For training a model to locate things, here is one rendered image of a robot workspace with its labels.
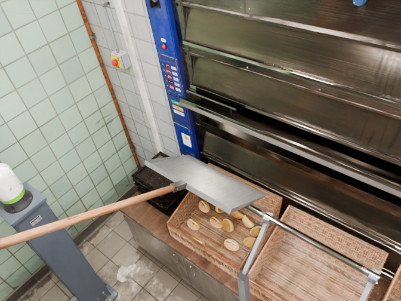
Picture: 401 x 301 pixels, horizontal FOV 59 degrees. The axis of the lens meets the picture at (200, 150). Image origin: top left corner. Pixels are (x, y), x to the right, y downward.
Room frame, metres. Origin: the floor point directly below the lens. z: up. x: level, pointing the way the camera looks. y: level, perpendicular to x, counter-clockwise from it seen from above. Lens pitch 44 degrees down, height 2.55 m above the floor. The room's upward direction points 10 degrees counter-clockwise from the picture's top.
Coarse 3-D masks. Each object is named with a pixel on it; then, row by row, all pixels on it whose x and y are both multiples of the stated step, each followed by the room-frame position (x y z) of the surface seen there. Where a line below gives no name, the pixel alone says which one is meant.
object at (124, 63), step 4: (112, 52) 2.11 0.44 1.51; (120, 52) 2.09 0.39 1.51; (124, 52) 2.08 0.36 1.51; (112, 56) 2.08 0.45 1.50; (116, 56) 2.05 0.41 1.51; (120, 56) 2.04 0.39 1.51; (124, 56) 2.06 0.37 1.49; (116, 60) 2.06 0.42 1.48; (120, 60) 2.04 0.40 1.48; (124, 60) 2.05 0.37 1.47; (128, 60) 2.07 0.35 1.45; (120, 64) 2.04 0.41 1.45; (124, 64) 2.05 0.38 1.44; (128, 64) 2.07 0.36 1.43; (120, 68) 2.05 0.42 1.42; (124, 68) 2.04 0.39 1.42
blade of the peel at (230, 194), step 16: (160, 160) 1.37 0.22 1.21; (176, 160) 1.41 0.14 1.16; (192, 160) 1.44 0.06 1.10; (176, 176) 1.21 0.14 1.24; (192, 176) 1.23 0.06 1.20; (208, 176) 1.25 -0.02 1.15; (224, 176) 1.27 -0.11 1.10; (192, 192) 1.06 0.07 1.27; (208, 192) 1.08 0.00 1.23; (224, 192) 1.09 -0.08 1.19; (240, 192) 1.11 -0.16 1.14; (256, 192) 1.13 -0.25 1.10; (224, 208) 0.93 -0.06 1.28; (240, 208) 0.96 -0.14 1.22
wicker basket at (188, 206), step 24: (216, 168) 1.58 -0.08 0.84; (264, 192) 1.32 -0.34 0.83; (192, 216) 1.42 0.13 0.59; (216, 216) 1.39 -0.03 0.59; (192, 240) 1.16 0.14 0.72; (216, 240) 1.21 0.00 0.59; (240, 240) 1.18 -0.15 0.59; (264, 240) 1.11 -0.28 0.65; (216, 264) 1.04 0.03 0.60; (240, 264) 1.02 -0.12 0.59
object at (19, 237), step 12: (156, 192) 0.99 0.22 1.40; (168, 192) 1.03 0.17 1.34; (120, 204) 0.87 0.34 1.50; (132, 204) 0.90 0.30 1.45; (72, 216) 0.77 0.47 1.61; (84, 216) 0.78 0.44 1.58; (96, 216) 0.80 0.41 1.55; (36, 228) 0.69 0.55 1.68; (48, 228) 0.70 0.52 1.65; (60, 228) 0.72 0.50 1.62; (0, 240) 0.63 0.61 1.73; (12, 240) 0.63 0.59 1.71; (24, 240) 0.65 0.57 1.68
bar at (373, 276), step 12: (264, 216) 0.93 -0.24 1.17; (264, 228) 0.90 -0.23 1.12; (288, 228) 0.84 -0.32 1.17; (312, 240) 0.77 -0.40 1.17; (252, 252) 0.84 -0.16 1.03; (324, 252) 0.71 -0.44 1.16; (336, 252) 0.69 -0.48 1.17; (348, 264) 0.64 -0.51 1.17; (360, 264) 0.63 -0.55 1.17; (240, 276) 0.77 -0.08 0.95; (372, 276) 0.57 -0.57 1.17; (240, 288) 0.77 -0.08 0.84; (240, 300) 0.77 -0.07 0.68; (360, 300) 0.53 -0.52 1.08
